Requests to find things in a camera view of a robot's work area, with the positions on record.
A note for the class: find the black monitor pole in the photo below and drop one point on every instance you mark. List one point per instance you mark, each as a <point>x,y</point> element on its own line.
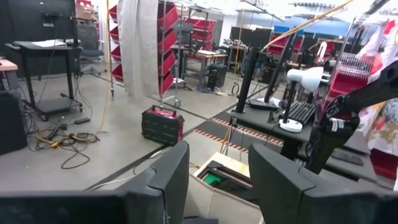
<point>247,81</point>

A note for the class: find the black floor box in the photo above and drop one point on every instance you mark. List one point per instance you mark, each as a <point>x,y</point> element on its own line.
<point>11,124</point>

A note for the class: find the beige hanging curtain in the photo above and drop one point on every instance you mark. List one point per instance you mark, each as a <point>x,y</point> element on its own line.
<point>138,46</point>

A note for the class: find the beige fabric storage box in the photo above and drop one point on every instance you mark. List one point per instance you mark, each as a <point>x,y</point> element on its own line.
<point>214,203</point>

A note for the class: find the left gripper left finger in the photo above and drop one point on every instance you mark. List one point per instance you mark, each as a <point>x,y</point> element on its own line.
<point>140,205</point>

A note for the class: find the black wheeled desk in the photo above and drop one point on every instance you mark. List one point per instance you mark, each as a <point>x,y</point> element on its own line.
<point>46,49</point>

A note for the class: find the black office chair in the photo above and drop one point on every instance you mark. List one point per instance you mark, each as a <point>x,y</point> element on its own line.
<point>90,53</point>

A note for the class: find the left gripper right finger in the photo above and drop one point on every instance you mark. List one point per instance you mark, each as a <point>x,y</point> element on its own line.
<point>280,199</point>

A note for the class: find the white paper sheet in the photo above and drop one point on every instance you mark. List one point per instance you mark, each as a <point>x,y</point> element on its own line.
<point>49,43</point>

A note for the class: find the small rack with red bins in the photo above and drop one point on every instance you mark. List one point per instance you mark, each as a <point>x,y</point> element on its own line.
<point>200,31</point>

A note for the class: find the red black tool case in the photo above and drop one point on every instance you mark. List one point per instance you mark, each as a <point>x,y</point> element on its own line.
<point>161,126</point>

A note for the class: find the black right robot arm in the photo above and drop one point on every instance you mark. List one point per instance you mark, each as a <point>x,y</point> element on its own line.
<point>335,137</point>

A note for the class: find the black computer tower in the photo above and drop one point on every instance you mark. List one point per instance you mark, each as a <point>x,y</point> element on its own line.
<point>217,76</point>

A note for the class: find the dark side desk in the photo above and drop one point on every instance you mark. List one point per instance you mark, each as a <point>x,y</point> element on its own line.
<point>261,124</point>

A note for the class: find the yellow diagonal pole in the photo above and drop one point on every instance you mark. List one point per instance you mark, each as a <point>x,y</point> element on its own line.
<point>308,23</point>

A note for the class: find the black table frame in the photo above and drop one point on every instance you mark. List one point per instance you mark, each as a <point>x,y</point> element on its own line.
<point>230,174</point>

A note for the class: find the black keyboard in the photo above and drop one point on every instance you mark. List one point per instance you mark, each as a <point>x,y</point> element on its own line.
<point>300,112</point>

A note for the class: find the green table mat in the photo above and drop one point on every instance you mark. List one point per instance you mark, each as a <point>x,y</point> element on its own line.
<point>212,179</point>

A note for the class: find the white desk lamp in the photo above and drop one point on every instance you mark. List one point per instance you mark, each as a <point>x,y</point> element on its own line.
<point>308,77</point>

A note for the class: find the floral patterned curtain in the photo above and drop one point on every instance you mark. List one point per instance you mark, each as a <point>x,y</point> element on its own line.
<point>384,124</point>

